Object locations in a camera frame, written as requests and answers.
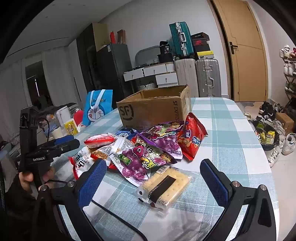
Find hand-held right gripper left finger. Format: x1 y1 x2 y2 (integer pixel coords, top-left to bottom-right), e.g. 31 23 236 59
28 159 108 241

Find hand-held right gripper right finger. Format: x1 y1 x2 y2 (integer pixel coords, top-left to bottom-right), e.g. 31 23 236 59
200 159 278 241

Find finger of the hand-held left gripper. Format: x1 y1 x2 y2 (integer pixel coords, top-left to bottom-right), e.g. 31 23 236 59
43 139 80 159
38 136 75 151

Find white noodle snack bag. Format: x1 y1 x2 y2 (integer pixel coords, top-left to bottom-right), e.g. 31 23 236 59
90 137 136 171

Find brown cardboard box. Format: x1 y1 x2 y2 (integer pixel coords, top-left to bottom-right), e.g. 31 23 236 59
116 85 192 130

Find person's left forearm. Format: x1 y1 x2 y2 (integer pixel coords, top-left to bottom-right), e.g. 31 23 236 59
0 176 41 241

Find person's left hand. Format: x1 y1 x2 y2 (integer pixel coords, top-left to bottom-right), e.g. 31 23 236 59
18 166 55 193

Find white cup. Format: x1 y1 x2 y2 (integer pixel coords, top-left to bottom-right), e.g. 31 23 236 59
51 127 64 139

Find yellow drink carton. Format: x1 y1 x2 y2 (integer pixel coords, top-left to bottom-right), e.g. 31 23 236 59
64 119 78 135

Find white red snack bag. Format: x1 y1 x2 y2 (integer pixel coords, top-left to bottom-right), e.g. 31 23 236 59
69 148 95 181

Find white kettle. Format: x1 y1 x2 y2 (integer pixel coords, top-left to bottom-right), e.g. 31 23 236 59
56 105 72 127

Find red white snack packet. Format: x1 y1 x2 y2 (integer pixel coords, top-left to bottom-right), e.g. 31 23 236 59
84 133 115 147

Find blue cartoon tote bag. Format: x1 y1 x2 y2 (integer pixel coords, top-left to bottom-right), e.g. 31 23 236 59
83 89 113 127

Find clear cracker packet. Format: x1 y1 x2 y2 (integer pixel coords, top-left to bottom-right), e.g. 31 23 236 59
136 165 193 211

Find teal checked tablecloth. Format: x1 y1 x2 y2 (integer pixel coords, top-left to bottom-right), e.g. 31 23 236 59
50 97 279 241

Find blue cookie packet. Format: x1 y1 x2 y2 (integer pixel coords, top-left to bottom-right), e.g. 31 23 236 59
114 128 139 141

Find black trash bin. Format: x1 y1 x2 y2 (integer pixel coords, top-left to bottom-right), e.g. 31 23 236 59
251 119 284 151

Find pile of loose shoes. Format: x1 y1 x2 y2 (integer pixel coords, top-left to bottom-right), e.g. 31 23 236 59
243 101 296 168

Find large purple snack bag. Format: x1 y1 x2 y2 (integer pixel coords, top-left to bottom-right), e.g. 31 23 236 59
141 122 185 160

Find white curtain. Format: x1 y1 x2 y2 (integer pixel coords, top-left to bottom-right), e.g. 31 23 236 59
7 39 81 112

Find black refrigerator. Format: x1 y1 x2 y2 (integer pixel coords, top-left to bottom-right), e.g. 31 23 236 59
96 44 133 95

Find small brown floor box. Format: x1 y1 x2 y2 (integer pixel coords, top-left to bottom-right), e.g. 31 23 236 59
275 112 295 136

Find woven laundry basket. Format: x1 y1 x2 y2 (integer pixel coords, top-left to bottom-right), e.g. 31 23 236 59
138 81 158 91

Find silver suitcase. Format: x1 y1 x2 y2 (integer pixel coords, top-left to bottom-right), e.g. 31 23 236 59
195 58 222 98

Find beige suitcase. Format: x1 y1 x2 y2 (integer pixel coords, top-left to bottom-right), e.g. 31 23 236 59
174 58 199 98

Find white drawer desk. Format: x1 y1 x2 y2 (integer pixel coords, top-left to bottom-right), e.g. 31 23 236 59
123 62 179 88

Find wooden shoe rack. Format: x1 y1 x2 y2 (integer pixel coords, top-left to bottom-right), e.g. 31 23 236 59
283 44 296 116

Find grey arched mirror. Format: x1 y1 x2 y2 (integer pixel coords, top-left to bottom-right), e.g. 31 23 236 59
135 46 162 67

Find wooden door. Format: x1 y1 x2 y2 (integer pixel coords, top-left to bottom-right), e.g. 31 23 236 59
211 0 269 102

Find stack of shoe boxes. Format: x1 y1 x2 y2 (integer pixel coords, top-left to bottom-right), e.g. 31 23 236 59
191 32 214 61

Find black labelled package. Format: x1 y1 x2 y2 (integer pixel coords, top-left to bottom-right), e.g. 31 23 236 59
159 40 174 56

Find teal suitcase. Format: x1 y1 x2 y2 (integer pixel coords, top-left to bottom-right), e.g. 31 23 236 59
169 22 195 58

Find rows of racked sneakers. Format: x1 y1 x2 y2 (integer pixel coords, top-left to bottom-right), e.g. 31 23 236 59
279 44 296 93

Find black cable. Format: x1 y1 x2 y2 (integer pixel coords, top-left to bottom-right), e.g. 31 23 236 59
92 199 148 241
45 117 70 186

